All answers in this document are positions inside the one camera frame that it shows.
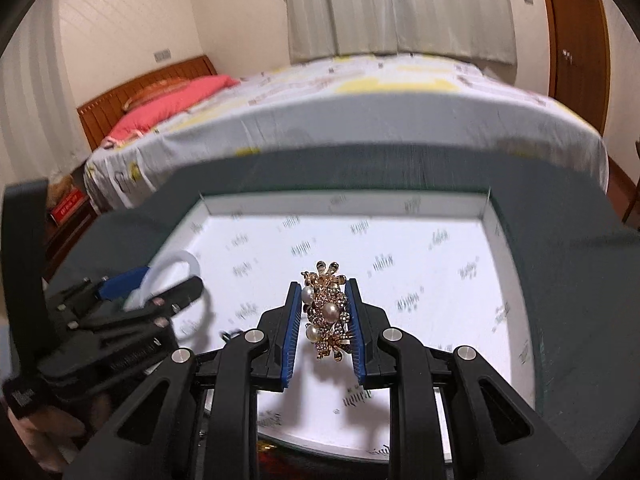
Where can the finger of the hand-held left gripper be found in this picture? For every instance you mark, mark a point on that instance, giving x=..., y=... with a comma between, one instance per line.
x=122, y=284
x=182, y=291

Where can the wooden chair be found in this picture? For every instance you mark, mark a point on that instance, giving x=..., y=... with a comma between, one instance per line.
x=632, y=210

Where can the wooden headboard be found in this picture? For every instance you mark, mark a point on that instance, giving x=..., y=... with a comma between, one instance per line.
x=125, y=92

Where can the red pillow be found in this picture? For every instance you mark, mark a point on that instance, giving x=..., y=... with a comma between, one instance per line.
x=165, y=105

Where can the person's left hand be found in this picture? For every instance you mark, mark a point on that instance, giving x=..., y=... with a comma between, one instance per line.
x=45, y=435

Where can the wall socket by headboard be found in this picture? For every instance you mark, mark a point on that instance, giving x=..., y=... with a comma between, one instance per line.
x=162, y=54

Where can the brown plush toy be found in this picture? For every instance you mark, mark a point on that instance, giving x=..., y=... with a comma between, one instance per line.
x=58, y=186

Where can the wooden door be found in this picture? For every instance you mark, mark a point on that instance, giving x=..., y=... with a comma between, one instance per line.
x=575, y=45

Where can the gold pearl brooch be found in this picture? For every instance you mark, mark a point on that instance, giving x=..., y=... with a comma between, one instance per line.
x=327, y=315

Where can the white window curtain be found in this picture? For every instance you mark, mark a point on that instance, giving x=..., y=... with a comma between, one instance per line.
x=400, y=5

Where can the dark grey tablecloth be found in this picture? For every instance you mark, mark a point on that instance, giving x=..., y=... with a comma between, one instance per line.
x=575, y=260

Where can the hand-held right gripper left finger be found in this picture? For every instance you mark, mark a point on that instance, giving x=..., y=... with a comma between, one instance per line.
x=292, y=340

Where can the white-lined jewelry tray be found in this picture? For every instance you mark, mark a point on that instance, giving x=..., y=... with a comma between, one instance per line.
x=425, y=300

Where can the white striped side curtain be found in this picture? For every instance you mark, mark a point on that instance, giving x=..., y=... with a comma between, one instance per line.
x=30, y=100

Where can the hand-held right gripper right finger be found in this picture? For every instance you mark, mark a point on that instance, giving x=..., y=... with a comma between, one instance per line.
x=357, y=340

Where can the bed with patterned sheet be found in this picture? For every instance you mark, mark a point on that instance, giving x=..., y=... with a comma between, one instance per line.
x=350, y=110

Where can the orange cushion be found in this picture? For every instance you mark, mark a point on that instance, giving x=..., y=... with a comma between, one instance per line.
x=155, y=91

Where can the wooden nightstand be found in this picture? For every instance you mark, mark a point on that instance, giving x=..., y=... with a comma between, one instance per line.
x=70, y=245

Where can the white jade bangle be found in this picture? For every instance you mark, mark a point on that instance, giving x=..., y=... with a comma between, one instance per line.
x=175, y=257

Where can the flat red box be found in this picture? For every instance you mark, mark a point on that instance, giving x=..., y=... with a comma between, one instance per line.
x=67, y=206

